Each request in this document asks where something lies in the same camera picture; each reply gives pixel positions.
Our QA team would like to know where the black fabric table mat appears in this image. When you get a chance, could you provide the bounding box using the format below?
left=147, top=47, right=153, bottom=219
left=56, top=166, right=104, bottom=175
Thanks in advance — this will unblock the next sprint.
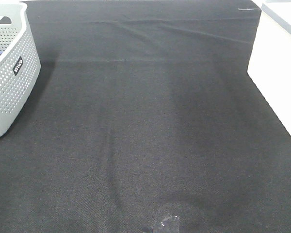
left=0, top=0, right=291, bottom=233

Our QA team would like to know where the clear tape piece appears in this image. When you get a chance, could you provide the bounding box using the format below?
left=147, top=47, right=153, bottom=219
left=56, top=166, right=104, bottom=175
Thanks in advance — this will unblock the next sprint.
left=145, top=215, right=180, bottom=233

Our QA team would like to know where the white box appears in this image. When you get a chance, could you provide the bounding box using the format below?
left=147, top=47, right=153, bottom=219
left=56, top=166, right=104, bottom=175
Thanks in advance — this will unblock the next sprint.
left=247, top=0, right=291, bottom=136

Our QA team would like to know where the grey perforated plastic basket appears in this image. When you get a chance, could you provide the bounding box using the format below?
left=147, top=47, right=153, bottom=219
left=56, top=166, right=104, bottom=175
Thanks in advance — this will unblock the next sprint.
left=0, top=0, right=41, bottom=137

